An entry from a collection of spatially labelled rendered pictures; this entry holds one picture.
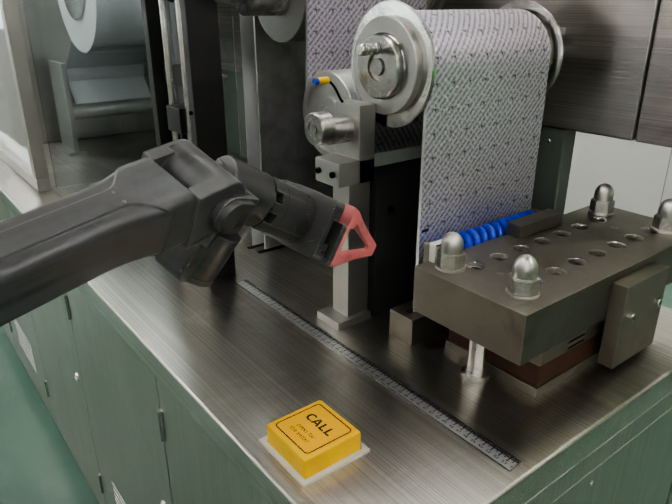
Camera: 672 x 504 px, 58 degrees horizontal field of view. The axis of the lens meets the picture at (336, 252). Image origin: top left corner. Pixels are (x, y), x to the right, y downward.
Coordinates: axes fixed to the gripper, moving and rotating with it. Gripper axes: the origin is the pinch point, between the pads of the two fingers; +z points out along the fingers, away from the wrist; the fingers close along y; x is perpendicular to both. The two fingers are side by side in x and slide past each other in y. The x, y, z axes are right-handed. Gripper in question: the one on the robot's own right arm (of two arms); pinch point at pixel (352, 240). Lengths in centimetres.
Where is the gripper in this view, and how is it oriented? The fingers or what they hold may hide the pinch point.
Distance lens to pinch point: 71.7
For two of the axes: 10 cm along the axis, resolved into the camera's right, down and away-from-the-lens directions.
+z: 6.8, 2.7, 6.9
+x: 4.0, -9.1, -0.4
